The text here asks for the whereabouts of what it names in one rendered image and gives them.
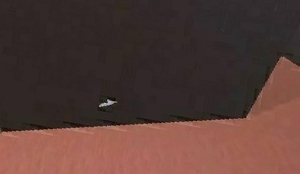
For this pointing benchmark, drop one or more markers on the dark brown room door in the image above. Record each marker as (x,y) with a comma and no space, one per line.
(152,41)

